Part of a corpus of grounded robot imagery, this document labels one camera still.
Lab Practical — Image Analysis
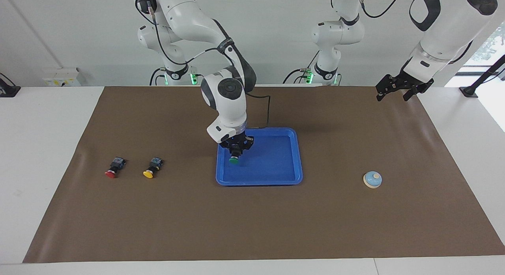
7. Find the yellow push button switch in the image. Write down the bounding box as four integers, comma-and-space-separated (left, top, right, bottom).
142, 157, 165, 179

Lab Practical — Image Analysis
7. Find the red push button switch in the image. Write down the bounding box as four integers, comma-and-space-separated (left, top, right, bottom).
105, 157, 127, 179

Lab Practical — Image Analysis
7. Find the blue plastic tray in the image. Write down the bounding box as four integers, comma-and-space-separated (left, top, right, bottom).
215, 127, 304, 187

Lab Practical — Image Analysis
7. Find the light blue call bell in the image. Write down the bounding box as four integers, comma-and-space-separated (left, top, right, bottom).
363, 171, 383, 189

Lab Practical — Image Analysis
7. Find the black angled stand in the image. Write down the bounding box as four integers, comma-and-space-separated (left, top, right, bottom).
459, 53, 505, 98

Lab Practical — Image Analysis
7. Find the bright window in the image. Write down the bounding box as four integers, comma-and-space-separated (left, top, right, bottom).
460, 21, 505, 76

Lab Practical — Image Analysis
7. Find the brown table mat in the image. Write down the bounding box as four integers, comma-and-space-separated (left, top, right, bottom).
22, 86, 505, 264

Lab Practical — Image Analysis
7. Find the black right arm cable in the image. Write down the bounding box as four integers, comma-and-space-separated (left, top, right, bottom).
135, 0, 271, 129

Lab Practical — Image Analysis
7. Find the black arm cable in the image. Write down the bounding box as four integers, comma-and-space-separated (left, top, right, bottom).
135, 0, 271, 129
357, 0, 405, 19

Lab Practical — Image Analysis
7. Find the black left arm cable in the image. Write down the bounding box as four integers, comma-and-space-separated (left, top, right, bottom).
357, 0, 405, 19

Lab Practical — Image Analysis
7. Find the black base cable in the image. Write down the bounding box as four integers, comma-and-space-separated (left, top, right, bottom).
149, 67, 167, 86
282, 50, 318, 85

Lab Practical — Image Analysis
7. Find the white wall outlet box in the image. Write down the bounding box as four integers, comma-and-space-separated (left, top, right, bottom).
41, 67, 82, 87

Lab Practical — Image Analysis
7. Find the black clamp mount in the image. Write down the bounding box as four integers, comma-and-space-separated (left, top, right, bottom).
0, 72, 21, 98

